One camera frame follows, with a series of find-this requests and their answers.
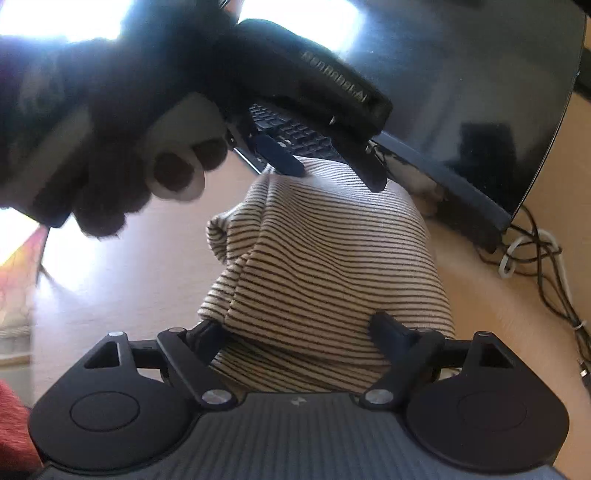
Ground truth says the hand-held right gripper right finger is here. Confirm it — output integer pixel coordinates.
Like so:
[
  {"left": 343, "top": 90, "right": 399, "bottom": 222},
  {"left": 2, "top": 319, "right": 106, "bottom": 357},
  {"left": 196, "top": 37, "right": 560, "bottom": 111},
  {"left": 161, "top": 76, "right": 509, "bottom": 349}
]
[{"left": 360, "top": 311, "right": 515, "bottom": 409}]

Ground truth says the black computer keyboard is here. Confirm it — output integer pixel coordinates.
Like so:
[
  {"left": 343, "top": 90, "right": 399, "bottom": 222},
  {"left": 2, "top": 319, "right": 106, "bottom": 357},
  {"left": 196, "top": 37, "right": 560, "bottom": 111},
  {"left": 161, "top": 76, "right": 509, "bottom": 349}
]
[{"left": 247, "top": 104, "right": 347, "bottom": 162}]

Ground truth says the person's left hand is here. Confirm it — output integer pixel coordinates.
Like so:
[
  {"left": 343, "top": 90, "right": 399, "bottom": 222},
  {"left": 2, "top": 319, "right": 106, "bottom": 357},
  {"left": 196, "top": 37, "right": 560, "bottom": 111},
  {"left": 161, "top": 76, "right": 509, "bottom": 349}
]
[{"left": 69, "top": 83, "right": 229, "bottom": 241}]

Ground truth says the black cable tangle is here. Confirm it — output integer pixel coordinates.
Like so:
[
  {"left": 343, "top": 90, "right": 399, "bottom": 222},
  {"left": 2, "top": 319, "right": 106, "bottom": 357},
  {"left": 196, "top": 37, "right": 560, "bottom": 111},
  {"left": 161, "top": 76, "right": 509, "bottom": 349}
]
[{"left": 475, "top": 203, "right": 591, "bottom": 370}]

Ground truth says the red cloth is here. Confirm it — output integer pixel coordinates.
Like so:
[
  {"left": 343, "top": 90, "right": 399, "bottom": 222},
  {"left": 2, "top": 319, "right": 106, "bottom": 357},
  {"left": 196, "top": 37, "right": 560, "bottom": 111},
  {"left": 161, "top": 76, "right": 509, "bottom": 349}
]
[{"left": 0, "top": 378, "right": 43, "bottom": 472}]

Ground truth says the white thin looped cable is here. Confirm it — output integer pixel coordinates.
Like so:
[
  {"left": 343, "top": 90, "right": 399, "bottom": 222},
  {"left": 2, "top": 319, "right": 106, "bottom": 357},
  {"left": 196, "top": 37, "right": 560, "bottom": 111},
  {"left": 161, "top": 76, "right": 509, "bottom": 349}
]
[{"left": 499, "top": 231, "right": 561, "bottom": 278}]

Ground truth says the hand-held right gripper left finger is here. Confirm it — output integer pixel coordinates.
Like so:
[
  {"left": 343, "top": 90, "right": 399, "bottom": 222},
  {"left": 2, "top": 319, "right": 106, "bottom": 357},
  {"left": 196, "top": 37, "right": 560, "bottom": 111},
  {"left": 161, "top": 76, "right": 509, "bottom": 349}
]
[{"left": 83, "top": 319, "right": 236, "bottom": 411}]

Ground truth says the black curved computer monitor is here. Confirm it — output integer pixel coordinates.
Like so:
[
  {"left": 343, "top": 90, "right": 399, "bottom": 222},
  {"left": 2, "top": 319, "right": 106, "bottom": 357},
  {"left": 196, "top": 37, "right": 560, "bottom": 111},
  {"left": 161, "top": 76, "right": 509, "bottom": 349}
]
[{"left": 231, "top": 0, "right": 583, "bottom": 252}]

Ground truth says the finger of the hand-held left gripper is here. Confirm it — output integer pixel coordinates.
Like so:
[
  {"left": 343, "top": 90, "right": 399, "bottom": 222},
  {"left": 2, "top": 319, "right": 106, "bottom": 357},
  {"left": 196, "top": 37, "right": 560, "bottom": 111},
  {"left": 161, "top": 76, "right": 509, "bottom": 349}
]
[
  {"left": 332, "top": 136, "right": 389, "bottom": 193},
  {"left": 252, "top": 134, "right": 306, "bottom": 177}
]

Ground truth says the beige striped knit garment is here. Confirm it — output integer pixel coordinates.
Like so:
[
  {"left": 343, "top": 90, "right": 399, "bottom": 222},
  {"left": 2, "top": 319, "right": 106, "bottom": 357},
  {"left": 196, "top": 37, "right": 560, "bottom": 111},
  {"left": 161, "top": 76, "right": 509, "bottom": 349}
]
[{"left": 198, "top": 157, "right": 458, "bottom": 393}]

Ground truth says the orange patterned cloth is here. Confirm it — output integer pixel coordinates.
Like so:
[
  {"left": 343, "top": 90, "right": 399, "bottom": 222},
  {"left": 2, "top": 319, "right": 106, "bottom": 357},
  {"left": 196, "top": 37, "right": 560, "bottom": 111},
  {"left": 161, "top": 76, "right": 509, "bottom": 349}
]
[{"left": 0, "top": 226, "right": 49, "bottom": 330}]

